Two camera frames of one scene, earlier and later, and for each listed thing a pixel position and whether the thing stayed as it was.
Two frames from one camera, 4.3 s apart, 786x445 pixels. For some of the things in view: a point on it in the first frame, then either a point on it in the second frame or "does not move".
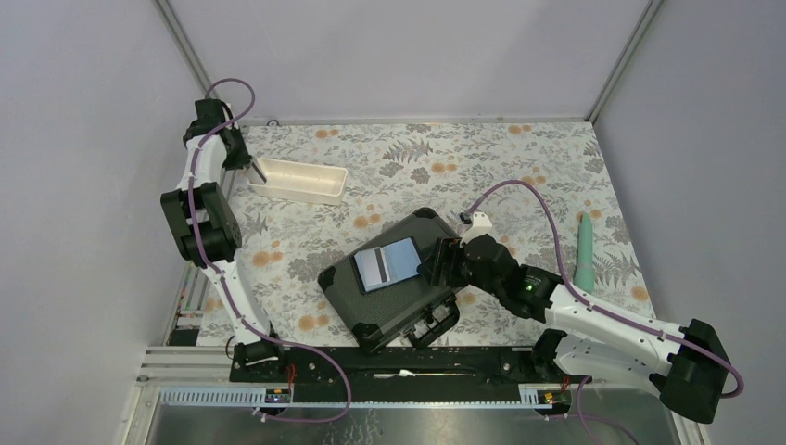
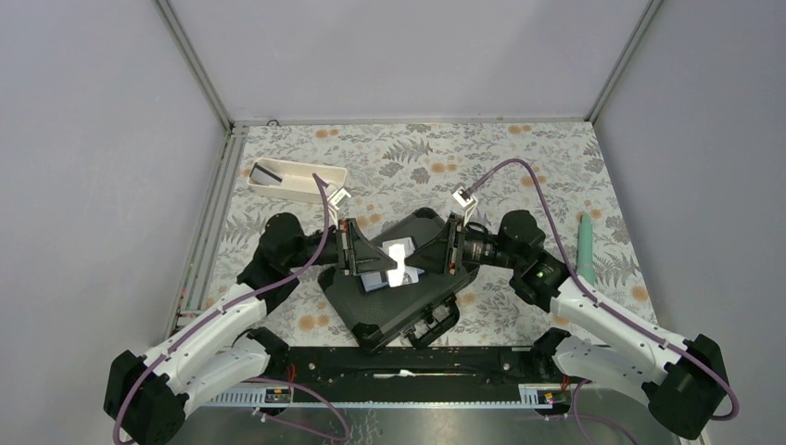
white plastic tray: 301,182 does not move
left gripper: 242,158 to 348,251
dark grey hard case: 412,308 does not move
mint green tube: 584,273 does not move
